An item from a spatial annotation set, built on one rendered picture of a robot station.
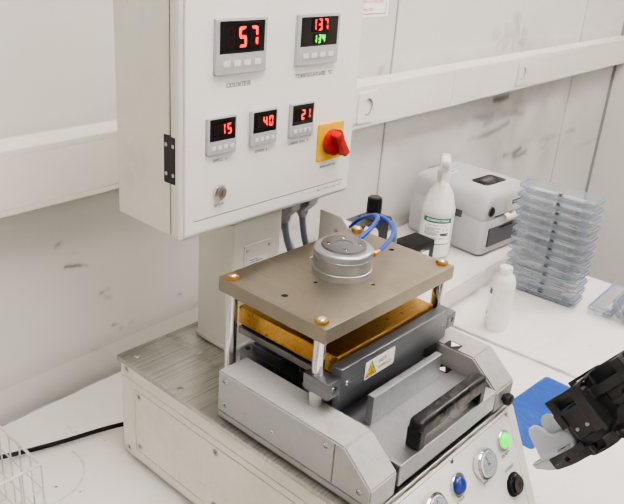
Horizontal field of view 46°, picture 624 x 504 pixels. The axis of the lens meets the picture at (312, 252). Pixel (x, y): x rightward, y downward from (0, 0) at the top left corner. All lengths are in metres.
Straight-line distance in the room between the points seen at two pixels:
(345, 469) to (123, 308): 0.66
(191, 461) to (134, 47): 0.55
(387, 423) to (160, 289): 0.64
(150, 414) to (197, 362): 0.10
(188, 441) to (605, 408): 0.54
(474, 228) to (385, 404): 0.99
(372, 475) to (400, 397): 0.15
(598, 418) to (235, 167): 0.54
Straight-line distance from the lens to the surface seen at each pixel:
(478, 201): 1.85
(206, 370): 1.08
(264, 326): 0.95
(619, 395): 0.96
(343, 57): 1.07
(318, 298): 0.90
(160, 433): 1.11
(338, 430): 0.86
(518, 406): 1.42
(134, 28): 0.93
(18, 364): 1.31
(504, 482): 1.09
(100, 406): 1.33
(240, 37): 0.91
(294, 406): 0.89
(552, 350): 1.63
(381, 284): 0.95
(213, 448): 1.02
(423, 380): 1.00
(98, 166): 1.20
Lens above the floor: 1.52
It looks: 24 degrees down
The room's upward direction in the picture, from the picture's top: 4 degrees clockwise
